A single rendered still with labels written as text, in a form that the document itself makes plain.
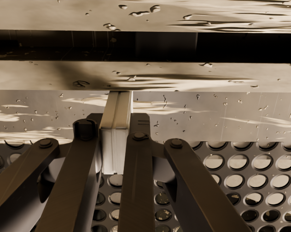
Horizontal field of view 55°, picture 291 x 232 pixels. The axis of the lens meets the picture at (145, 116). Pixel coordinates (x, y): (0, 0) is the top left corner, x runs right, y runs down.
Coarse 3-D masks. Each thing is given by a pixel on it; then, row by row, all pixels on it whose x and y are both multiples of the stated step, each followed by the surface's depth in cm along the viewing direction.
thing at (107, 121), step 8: (112, 96) 18; (112, 104) 17; (104, 112) 16; (112, 112) 16; (104, 120) 15; (112, 120) 15; (104, 128) 14; (112, 128) 14; (104, 136) 14; (112, 136) 14; (104, 144) 14; (112, 144) 15; (104, 152) 15; (112, 152) 15; (104, 160) 15; (112, 160) 15; (104, 168) 15; (112, 168) 15
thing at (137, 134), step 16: (128, 144) 13; (144, 144) 13; (128, 160) 12; (144, 160) 12; (128, 176) 11; (144, 176) 11; (128, 192) 10; (144, 192) 10; (128, 208) 10; (144, 208) 10; (128, 224) 9; (144, 224) 9
